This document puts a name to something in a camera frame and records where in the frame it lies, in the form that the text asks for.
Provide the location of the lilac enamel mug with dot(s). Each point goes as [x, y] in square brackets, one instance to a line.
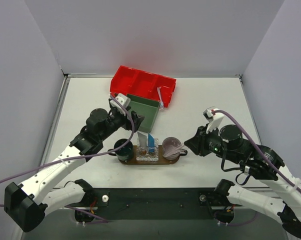
[172, 141]

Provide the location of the clear textured glass holder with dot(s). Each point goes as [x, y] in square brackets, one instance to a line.
[147, 154]

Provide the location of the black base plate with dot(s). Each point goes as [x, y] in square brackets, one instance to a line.
[153, 203]

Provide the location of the wooden oval tray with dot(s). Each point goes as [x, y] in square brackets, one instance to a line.
[161, 160]

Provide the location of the blue toothpaste tube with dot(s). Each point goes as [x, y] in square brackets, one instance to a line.
[151, 144]

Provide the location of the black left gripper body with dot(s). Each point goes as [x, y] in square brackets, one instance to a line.
[128, 120]

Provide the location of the white toothpaste tube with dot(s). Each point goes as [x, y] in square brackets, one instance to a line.
[142, 138]

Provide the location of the red plastic organizer bin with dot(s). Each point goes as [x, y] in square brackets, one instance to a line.
[141, 83]

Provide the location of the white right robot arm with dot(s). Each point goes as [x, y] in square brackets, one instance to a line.
[259, 162]

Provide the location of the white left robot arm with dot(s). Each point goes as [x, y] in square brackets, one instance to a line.
[30, 201]

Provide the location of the green metal box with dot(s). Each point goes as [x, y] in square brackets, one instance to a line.
[144, 107]

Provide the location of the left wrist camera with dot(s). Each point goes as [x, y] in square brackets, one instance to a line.
[120, 102]

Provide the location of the dark green mug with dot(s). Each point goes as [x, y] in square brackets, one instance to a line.
[124, 154]

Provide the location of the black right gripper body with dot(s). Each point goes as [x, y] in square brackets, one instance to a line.
[201, 142]

